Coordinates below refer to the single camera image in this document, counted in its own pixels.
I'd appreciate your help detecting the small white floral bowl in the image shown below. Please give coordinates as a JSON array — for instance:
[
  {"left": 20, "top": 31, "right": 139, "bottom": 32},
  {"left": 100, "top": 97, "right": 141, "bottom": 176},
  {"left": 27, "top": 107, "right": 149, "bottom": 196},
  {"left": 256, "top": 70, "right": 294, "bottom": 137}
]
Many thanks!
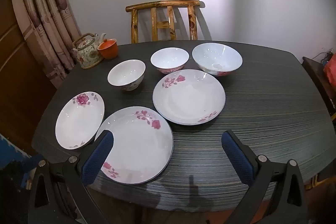
[{"left": 107, "top": 59, "right": 146, "bottom": 91}]

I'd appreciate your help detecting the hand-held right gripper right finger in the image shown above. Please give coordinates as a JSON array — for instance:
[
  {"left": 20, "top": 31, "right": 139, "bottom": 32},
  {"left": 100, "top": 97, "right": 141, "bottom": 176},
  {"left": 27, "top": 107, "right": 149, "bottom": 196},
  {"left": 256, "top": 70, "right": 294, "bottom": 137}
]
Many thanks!
[{"left": 221, "top": 130, "right": 307, "bottom": 224}]

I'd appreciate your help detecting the medium white pink-patterned bowl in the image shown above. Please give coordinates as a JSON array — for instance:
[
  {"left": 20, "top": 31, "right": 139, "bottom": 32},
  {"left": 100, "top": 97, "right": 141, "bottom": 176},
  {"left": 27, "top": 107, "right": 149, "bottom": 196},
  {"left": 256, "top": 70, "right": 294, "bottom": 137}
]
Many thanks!
[{"left": 150, "top": 47, "right": 189, "bottom": 74}]

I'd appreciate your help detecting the orange ceramic cup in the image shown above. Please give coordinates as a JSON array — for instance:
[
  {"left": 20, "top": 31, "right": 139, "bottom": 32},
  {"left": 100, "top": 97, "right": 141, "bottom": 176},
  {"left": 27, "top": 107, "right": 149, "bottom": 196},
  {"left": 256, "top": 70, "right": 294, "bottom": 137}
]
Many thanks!
[{"left": 97, "top": 39, "right": 118, "bottom": 60}]

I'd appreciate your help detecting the beige patterned curtain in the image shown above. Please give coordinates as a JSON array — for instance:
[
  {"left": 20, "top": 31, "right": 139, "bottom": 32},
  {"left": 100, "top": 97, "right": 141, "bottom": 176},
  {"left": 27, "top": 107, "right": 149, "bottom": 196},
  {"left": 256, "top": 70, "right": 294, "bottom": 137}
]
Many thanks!
[{"left": 10, "top": 0, "right": 82, "bottom": 83}]

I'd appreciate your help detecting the large white rose plate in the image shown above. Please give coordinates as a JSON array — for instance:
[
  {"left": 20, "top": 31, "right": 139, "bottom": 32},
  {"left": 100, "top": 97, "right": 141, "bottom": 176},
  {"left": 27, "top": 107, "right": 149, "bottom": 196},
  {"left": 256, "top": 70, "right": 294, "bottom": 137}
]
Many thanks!
[
  {"left": 152, "top": 69, "right": 226, "bottom": 125},
  {"left": 95, "top": 106, "right": 174, "bottom": 185}
]

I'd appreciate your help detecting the red plastic bag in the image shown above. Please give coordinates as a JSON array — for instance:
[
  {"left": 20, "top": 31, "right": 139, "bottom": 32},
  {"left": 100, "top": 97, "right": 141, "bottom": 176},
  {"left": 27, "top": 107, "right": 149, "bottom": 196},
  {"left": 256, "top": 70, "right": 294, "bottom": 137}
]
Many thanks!
[{"left": 323, "top": 57, "right": 336, "bottom": 86}]

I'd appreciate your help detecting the floral ceramic teapot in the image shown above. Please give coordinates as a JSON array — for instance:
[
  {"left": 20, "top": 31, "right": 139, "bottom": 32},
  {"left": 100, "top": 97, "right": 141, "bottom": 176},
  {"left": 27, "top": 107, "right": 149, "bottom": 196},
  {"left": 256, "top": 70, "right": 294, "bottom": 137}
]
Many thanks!
[{"left": 72, "top": 33, "right": 107, "bottom": 69}]

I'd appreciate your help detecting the small white floral plate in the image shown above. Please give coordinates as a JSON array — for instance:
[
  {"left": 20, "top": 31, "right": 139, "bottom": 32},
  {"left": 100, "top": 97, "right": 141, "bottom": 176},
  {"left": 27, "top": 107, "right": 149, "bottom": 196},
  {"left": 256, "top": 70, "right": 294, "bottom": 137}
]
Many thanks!
[{"left": 55, "top": 91, "right": 105, "bottom": 150}]

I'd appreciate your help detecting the bamboo wooden chair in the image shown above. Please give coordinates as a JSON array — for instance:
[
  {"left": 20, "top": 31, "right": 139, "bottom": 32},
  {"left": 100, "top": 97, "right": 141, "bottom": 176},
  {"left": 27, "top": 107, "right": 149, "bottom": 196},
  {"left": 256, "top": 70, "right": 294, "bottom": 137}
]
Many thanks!
[
  {"left": 304, "top": 172, "right": 328, "bottom": 190},
  {"left": 125, "top": 0, "right": 206, "bottom": 43}
]

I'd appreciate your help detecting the large white bowl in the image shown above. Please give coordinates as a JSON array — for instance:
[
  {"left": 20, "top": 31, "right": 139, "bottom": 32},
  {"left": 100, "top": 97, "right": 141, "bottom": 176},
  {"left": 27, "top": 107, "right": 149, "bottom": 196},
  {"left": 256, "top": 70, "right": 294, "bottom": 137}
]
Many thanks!
[{"left": 192, "top": 43, "right": 243, "bottom": 77}]

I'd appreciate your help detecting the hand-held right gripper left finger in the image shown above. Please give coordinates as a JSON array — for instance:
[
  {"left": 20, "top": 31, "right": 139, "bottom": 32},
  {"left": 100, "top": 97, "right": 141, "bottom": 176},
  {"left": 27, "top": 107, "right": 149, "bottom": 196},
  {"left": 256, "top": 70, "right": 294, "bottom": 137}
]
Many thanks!
[{"left": 28, "top": 130, "right": 116, "bottom": 224}]

